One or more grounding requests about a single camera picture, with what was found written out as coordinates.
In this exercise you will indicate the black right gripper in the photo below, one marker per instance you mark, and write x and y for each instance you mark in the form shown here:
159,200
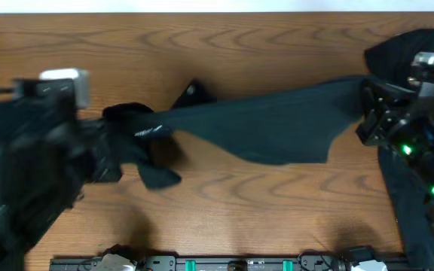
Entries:
382,116

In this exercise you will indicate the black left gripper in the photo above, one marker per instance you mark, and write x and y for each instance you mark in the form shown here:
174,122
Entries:
99,149

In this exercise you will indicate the dark teal t-shirt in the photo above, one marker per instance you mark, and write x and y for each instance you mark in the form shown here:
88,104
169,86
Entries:
292,126

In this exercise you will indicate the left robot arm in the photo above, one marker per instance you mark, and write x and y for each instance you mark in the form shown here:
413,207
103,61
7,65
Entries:
46,156

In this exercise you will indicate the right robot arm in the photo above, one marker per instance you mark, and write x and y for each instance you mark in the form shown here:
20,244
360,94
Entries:
421,159

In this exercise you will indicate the dark clothes pile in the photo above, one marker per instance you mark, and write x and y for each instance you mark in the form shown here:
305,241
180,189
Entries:
390,62

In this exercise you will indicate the black aluminium mounting rail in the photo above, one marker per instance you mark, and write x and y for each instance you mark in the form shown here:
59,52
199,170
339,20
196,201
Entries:
171,263

